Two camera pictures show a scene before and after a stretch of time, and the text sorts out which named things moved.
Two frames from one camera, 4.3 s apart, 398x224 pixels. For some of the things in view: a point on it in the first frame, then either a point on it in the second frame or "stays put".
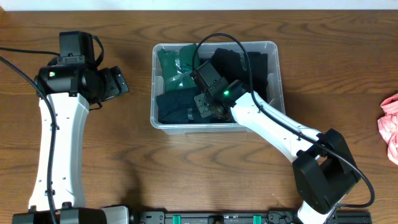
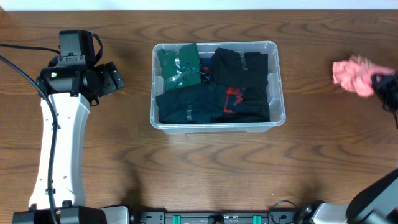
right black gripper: x=202 y=104 to x=382 y=84
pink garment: x=388 y=125 to x=354 y=74
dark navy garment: x=180 y=107 stays put
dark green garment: x=176 y=66 stays put
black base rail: x=242 y=217 stays put
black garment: x=229 y=65 stays put
